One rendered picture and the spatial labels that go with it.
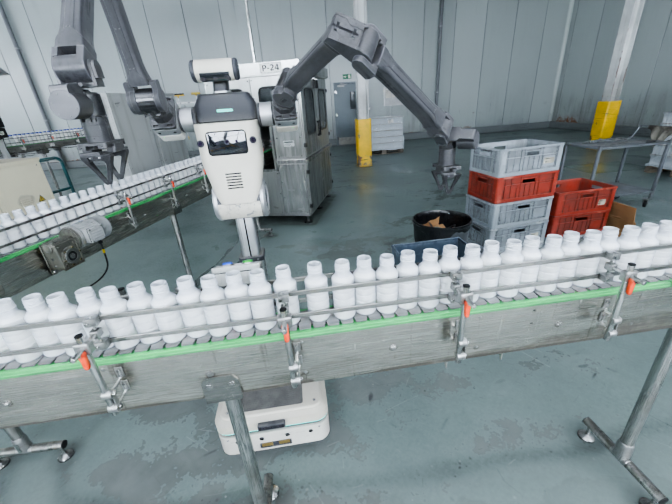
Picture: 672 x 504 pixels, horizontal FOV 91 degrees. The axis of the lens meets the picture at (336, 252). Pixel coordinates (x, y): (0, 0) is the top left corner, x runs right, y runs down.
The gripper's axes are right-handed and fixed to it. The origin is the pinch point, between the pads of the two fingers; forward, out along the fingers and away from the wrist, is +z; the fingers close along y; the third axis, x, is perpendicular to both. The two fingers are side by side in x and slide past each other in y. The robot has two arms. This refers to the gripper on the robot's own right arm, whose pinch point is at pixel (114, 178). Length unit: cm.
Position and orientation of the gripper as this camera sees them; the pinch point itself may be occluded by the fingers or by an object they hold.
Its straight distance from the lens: 103.4
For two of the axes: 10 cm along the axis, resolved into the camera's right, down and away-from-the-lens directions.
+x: 9.9, -1.1, 1.0
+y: 1.3, 4.1, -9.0
